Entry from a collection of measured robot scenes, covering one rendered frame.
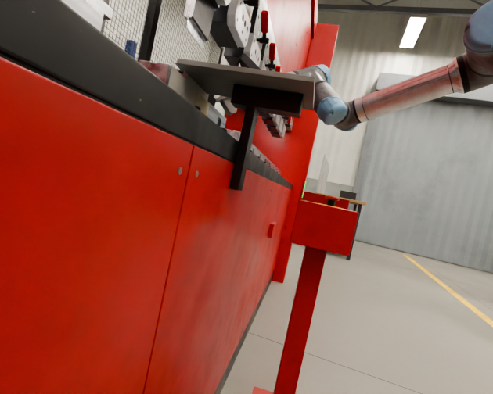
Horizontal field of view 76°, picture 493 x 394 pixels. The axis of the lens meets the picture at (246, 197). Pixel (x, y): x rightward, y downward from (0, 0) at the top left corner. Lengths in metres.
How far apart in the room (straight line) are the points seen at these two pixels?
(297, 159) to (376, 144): 5.64
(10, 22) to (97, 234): 0.16
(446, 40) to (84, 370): 9.27
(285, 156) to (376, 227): 5.65
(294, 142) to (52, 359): 2.67
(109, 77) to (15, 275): 0.15
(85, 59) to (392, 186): 8.12
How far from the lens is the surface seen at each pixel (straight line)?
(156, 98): 0.34
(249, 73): 0.62
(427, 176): 8.43
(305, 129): 2.87
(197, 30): 0.79
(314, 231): 0.87
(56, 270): 0.27
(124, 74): 0.29
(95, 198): 0.28
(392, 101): 1.01
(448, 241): 8.55
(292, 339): 1.03
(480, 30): 0.86
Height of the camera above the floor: 0.79
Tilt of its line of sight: 2 degrees down
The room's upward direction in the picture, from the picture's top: 12 degrees clockwise
